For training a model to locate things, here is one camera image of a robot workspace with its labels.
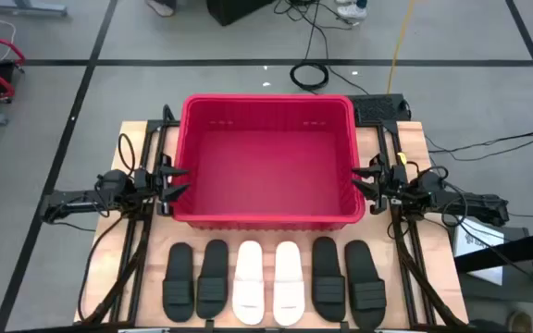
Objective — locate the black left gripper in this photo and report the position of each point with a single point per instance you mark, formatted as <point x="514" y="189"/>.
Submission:
<point x="160" y="180"/>

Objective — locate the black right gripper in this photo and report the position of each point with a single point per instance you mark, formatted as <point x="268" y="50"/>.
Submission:
<point x="393" y="185"/>

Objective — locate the black slide sandal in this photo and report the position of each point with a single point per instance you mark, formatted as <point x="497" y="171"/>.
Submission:
<point x="328" y="277"/>
<point x="366" y="287"/>
<point x="178" y="282"/>
<point x="212" y="277"/>

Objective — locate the pale pink slide sandal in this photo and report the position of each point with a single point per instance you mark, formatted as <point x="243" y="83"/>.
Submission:
<point x="288" y="282"/>
<point x="248" y="282"/>

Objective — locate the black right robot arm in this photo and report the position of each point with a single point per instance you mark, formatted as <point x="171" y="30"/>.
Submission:
<point x="470" y="203"/>

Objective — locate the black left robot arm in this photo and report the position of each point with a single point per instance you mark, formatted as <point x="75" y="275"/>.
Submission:
<point x="77" y="199"/>

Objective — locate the red plastic bin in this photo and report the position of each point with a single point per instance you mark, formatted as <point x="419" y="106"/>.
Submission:
<point x="271" y="176"/>

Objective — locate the white printed paper sheet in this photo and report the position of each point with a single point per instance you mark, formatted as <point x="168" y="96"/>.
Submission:
<point x="467" y="242"/>

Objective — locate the black stand beam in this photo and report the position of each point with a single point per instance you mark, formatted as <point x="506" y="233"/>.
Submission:
<point x="516" y="250"/>

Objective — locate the person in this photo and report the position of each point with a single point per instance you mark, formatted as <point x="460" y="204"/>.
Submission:
<point x="160" y="7"/>
<point x="352" y="11"/>

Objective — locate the large black box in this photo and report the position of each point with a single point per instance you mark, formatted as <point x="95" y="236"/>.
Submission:
<point x="234" y="9"/>

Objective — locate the grey platform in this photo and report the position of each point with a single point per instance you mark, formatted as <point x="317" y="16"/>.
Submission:
<point x="521" y="291"/>

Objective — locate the grey metal foot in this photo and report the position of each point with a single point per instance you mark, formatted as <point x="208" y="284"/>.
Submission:
<point x="30" y="8"/>

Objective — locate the black frame rail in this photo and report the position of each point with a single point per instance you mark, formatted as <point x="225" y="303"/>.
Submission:
<point x="178" y="330"/>

